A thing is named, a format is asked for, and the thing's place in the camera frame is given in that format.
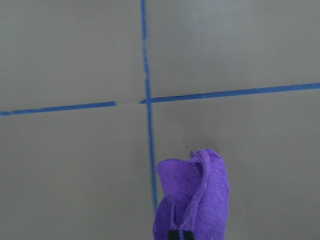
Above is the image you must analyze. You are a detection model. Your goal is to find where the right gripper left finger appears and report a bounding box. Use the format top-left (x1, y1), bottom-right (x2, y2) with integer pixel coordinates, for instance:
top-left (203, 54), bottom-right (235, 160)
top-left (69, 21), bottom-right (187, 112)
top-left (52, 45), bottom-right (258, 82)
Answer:
top-left (167, 230), bottom-right (179, 240)

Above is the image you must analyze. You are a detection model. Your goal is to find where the purple towel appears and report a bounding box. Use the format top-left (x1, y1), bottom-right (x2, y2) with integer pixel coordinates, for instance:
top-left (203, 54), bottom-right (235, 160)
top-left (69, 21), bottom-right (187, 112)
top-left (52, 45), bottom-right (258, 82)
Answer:
top-left (152, 148), bottom-right (230, 240)

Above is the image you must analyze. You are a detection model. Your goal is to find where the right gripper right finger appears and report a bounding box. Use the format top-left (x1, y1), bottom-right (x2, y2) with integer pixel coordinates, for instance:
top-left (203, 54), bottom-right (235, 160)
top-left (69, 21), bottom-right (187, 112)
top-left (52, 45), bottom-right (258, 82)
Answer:
top-left (182, 230), bottom-right (194, 240)

